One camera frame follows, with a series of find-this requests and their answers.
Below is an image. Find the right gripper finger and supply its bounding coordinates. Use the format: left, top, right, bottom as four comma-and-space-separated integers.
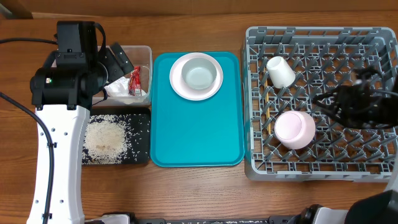
317, 104, 345, 120
312, 88, 341, 104

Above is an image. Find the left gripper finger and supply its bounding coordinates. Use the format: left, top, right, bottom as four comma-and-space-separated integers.
100, 48, 124, 83
110, 42, 134, 75

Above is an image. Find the white tissue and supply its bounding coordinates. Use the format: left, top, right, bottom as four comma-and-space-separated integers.
105, 77, 147, 97

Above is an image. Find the red snack wrapper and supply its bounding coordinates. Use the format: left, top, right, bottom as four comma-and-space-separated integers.
128, 66, 142, 96

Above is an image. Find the small pink-white bowl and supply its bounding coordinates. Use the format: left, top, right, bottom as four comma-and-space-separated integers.
274, 111, 316, 150

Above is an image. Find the white cup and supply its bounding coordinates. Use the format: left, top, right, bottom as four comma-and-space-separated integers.
266, 56, 295, 89

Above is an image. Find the large white plate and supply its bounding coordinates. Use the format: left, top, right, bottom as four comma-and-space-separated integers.
169, 52, 223, 101

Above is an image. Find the pile of rice grains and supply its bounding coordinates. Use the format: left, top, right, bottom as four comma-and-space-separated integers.
81, 114, 151, 165

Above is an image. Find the grey shallow bowl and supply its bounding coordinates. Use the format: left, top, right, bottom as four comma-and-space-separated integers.
182, 58, 216, 90

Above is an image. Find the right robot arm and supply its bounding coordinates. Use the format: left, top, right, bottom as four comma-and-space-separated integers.
288, 67, 397, 224

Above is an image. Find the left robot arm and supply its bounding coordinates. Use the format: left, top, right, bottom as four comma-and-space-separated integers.
27, 43, 133, 223

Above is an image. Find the grey dishwasher rack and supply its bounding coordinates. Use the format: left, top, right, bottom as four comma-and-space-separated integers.
242, 26, 397, 182

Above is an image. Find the clear plastic bin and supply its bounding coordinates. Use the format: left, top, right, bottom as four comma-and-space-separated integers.
93, 45, 152, 107

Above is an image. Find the black rectangular tray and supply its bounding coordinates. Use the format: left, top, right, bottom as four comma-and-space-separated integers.
81, 106, 152, 166

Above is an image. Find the teal serving tray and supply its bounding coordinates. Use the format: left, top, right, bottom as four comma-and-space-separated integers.
150, 52, 245, 167

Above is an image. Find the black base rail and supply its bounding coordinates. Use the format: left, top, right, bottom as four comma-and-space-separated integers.
85, 212, 301, 224

